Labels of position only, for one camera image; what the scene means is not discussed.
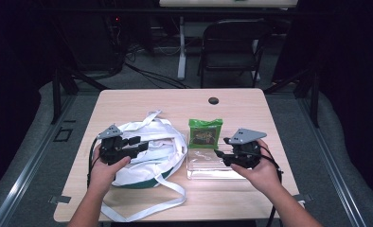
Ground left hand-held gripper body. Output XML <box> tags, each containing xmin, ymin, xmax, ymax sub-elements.
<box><xmin>96</xmin><ymin>124</ymin><xmax>135</xmax><ymax>166</ymax></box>

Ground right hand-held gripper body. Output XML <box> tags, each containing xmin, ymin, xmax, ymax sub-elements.
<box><xmin>222</xmin><ymin>128</ymin><xmax>268</xmax><ymax>169</ymax></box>

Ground white canvas tote bag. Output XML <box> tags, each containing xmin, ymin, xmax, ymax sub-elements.
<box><xmin>99</xmin><ymin>110</ymin><xmax>189</xmax><ymax>223</ymax></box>

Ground clear plastic zip bag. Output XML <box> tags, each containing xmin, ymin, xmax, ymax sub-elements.
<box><xmin>186</xmin><ymin>131</ymin><xmax>249</xmax><ymax>181</ymax></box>

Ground green seaweed snack packet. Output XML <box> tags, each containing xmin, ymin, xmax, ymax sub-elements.
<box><xmin>187</xmin><ymin>118</ymin><xmax>223</xmax><ymax>150</ymax></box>

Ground person's left hand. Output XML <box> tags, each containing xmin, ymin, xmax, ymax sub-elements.
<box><xmin>87</xmin><ymin>144</ymin><xmax>133</xmax><ymax>191</ymax></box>

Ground person's right hand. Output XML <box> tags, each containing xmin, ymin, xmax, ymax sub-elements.
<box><xmin>229</xmin><ymin>138</ymin><xmax>284</xmax><ymax>194</ymax></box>

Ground black metal stand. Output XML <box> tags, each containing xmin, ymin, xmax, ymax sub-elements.
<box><xmin>49</xmin><ymin>61</ymin><xmax>111</xmax><ymax>126</ymax></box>
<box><xmin>263</xmin><ymin>64</ymin><xmax>322</xmax><ymax>129</ymax></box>

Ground white table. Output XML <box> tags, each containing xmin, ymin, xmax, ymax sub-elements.
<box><xmin>158</xmin><ymin>0</ymin><xmax>299</xmax><ymax>80</ymax></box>

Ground black folding chair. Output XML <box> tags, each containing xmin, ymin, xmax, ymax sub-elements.
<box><xmin>198</xmin><ymin>18</ymin><xmax>267</xmax><ymax>90</ymax></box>

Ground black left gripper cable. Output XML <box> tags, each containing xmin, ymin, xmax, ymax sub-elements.
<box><xmin>86</xmin><ymin>137</ymin><xmax>102</xmax><ymax>189</ymax></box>

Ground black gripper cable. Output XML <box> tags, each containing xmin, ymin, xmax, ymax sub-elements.
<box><xmin>86</xmin><ymin>137</ymin><xmax>102</xmax><ymax>189</ymax></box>
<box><xmin>259</xmin><ymin>144</ymin><xmax>285</xmax><ymax>227</ymax></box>

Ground black floor cables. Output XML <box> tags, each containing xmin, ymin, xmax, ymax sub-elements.
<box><xmin>123</xmin><ymin>44</ymin><xmax>190</xmax><ymax>90</ymax></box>

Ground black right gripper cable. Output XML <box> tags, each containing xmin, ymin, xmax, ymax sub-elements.
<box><xmin>259</xmin><ymin>144</ymin><xmax>285</xmax><ymax>227</ymax></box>

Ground aluminium floor rail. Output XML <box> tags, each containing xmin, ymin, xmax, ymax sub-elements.
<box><xmin>0</xmin><ymin>94</ymin><xmax>79</xmax><ymax>227</ymax></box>
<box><xmin>296</xmin><ymin>94</ymin><xmax>367</xmax><ymax>227</ymax></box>

